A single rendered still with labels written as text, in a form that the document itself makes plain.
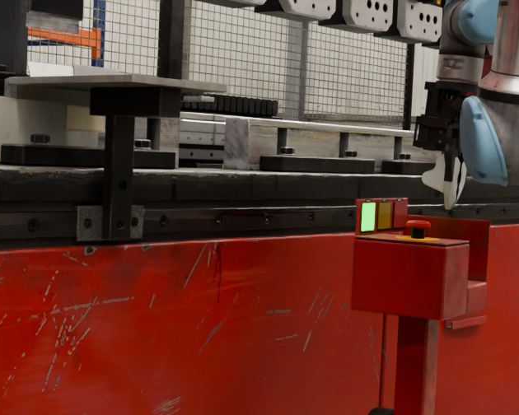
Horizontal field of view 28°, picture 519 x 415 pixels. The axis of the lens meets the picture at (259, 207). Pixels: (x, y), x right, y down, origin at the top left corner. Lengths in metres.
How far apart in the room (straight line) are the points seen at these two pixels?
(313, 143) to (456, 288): 0.51
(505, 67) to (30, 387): 0.76
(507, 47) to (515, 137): 0.12
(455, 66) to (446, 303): 0.39
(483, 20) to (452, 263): 0.38
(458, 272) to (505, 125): 0.36
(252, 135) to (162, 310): 0.45
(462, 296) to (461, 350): 0.65
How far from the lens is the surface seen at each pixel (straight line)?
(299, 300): 1.83
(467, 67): 1.74
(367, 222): 1.71
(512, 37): 1.39
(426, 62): 9.36
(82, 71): 1.52
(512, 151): 1.39
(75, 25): 1.64
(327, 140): 2.07
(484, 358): 2.44
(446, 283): 1.63
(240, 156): 1.89
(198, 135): 2.16
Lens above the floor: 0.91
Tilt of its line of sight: 3 degrees down
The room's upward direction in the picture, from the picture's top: 3 degrees clockwise
